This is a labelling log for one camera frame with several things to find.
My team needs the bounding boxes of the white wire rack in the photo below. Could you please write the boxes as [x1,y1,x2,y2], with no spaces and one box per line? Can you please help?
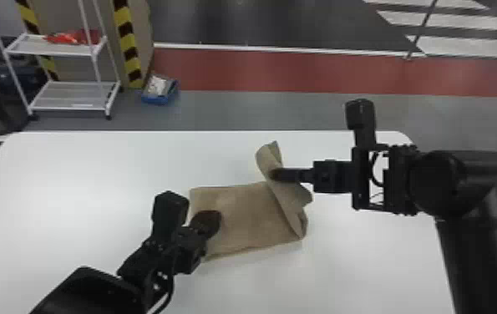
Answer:
[0,0,122,120]

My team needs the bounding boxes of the yellow black striped post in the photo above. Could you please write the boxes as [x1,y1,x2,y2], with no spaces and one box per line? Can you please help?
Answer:
[14,0,61,83]
[111,0,145,89]

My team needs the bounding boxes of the red snack packet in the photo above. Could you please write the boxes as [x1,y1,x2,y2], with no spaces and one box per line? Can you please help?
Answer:
[43,28,103,46]

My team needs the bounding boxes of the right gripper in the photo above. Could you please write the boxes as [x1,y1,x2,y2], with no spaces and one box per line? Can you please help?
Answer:
[270,158,356,195]

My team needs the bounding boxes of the blue tray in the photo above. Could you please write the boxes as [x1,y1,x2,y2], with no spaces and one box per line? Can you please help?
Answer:
[140,73,180,106]

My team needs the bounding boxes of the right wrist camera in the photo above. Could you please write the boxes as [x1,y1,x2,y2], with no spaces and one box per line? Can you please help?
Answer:
[344,98,379,212]

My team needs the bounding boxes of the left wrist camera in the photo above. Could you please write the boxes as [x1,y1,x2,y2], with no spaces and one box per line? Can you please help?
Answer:
[150,190,190,246]

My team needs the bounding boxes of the beige towel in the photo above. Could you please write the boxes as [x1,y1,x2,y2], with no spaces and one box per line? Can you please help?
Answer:
[188,140,314,261]

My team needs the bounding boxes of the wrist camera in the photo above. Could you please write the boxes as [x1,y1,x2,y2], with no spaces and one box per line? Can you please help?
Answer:
[150,190,190,246]
[344,98,379,212]

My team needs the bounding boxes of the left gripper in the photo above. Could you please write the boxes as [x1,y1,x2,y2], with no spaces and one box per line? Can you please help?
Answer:
[170,209,223,276]

